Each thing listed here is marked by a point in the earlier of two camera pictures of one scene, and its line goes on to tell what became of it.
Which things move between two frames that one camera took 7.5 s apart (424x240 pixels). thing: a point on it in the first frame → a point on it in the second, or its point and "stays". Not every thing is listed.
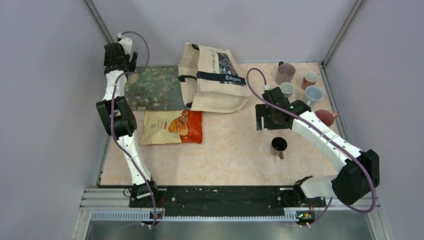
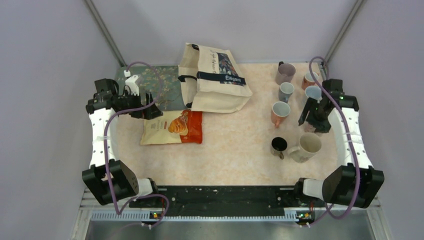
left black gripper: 130,65 → 152,111
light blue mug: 314,94 stays
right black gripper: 262,110 → 321,126
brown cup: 278,145 stays
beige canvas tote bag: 212,80 stays
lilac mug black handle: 285,73 stays
